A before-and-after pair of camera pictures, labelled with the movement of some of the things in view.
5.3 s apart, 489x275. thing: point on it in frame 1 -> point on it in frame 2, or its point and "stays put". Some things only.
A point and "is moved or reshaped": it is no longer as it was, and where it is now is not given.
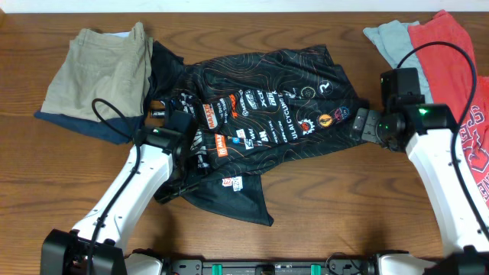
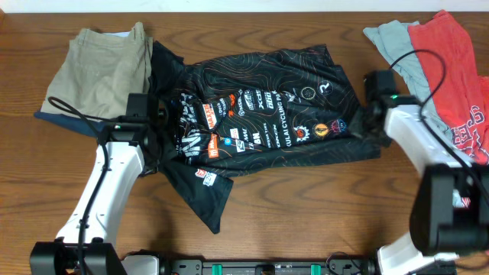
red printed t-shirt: (449, 73) stays put
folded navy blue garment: (96, 129) stays put
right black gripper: (370, 118) stays put
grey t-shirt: (395, 39) stays put
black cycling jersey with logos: (252, 111) is moved or reshaped
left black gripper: (167, 194) -> (163, 136)
